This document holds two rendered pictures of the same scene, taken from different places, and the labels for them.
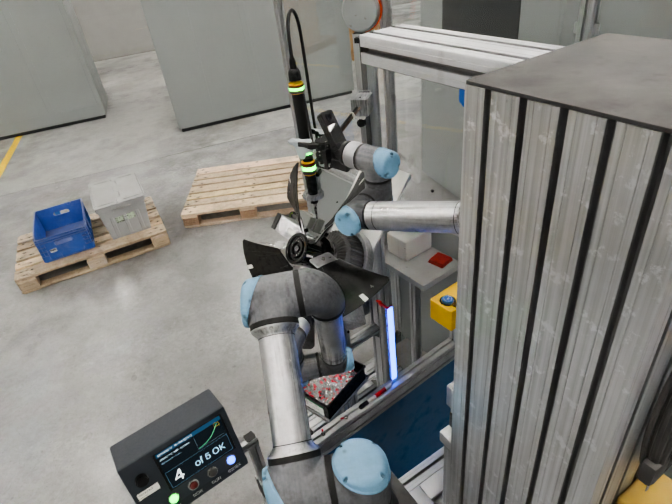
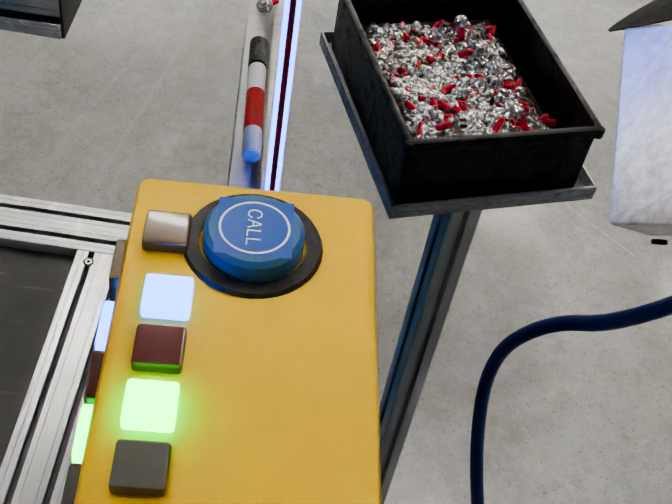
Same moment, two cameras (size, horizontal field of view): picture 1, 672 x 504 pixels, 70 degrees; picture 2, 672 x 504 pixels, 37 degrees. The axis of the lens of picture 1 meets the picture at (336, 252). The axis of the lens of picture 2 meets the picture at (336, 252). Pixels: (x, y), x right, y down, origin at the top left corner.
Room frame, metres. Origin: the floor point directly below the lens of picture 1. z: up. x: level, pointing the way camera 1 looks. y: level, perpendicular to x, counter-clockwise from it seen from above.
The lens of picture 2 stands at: (1.38, -0.59, 1.37)
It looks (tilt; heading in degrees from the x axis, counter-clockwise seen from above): 47 degrees down; 115
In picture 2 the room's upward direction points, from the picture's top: 11 degrees clockwise
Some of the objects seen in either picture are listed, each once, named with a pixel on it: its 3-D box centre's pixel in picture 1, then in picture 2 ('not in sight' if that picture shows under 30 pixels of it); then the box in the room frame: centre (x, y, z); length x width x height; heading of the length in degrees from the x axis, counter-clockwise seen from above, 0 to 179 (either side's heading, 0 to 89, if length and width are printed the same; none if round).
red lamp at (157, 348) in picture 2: not in sight; (159, 348); (1.25, -0.42, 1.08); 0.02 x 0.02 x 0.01; 32
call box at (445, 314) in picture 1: (456, 305); (237, 411); (1.26, -0.39, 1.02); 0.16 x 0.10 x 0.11; 122
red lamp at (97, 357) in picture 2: not in sight; (97, 396); (1.23, -0.43, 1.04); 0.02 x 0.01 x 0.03; 122
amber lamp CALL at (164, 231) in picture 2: not in sight; (167, 231); (1.21, -0.37, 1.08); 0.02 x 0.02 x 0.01; 32
